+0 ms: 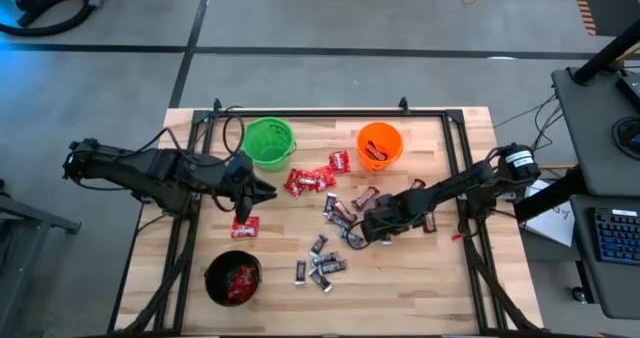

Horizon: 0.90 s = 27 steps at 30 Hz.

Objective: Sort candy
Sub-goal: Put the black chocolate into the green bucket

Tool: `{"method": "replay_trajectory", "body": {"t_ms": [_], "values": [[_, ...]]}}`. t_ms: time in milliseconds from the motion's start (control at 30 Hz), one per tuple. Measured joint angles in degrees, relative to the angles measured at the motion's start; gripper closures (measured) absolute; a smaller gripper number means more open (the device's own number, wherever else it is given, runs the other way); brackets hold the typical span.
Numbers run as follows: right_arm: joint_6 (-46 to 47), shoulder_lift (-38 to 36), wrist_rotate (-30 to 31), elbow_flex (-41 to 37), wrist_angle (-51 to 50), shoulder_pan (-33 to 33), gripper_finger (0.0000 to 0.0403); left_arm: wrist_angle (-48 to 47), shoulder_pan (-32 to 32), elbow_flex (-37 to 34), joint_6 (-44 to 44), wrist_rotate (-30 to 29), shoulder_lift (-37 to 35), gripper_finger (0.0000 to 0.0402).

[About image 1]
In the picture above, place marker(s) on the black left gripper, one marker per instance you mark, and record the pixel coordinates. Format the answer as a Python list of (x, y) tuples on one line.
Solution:
[(237, 178)]

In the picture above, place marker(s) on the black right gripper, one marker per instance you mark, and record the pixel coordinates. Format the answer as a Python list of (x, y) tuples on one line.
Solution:
[(387, 218)]

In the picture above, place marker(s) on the dark Hershey's bar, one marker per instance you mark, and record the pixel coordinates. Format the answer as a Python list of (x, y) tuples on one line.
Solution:
[(330, 203), (333, 266), (337, 221), (318, 244), (385, 239), (300, 271), (325, 258), (354, 239), (321, 281)]

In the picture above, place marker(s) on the brown PayDay bar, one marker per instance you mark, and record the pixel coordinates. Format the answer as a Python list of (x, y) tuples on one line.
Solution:
[(365, 198), (376, 150), (429, 223), (345, 211), (417, 183)]

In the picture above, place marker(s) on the red Skittles pack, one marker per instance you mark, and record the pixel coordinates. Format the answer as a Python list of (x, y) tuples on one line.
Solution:
[(230, 288), (309, 179), (294, 183), (340, 161), (326, 177), (247, 278), (245, 226)]

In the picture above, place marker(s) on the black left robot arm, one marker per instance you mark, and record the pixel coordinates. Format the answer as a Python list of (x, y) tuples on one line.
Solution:
[(140, 170)]

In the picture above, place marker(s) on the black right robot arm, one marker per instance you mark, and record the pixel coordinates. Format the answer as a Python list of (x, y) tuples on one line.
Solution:
[(450, 185)]

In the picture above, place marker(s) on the green plastic bucket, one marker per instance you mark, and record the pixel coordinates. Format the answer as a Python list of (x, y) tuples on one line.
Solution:
[(260, 138)]

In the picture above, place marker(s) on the orange pumpkin bucket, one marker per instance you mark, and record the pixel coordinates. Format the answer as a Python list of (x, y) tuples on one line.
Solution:
[(390, 160)]

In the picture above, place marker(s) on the small red tag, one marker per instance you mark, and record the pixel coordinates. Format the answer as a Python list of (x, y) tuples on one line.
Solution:
[(456, 236)]

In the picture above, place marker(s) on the black plastic bucket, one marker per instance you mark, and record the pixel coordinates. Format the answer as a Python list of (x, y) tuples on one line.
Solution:
[(215, 278)]

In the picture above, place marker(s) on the black slanted desk strut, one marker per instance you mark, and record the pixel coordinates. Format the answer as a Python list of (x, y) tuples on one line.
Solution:
[(550, 195)]

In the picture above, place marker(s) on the white paper sheet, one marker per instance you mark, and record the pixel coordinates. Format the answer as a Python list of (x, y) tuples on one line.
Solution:
[(555, 223)]

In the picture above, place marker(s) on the black caster wheel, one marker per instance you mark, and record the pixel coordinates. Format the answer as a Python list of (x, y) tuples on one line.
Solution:
[(578, 294)]

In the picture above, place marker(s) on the grey metal bench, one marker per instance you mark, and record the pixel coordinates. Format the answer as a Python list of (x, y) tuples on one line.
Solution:
[(40, 217)]

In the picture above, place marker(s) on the black backlit keyboard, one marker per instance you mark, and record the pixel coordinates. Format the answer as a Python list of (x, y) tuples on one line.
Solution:
[(617, 235)]

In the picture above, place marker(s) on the grey keyboard desk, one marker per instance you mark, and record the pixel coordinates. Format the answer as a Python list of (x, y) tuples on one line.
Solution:
[(607, 288)]

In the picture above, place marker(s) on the grey desk top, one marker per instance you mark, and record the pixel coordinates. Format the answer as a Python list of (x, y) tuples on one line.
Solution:
[(595, 113)]

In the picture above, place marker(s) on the round black pad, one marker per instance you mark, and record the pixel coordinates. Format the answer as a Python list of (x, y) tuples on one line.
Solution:
[(622, 128)]

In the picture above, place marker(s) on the black desk device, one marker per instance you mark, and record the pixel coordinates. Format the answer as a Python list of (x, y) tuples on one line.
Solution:
[(631, 90)]

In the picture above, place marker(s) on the black slanted stand pole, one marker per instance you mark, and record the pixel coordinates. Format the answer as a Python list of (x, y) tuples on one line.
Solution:
[(607, 53)]

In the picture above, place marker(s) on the dark mat striped edge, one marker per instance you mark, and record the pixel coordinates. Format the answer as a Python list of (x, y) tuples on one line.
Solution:
[(600, 28)]

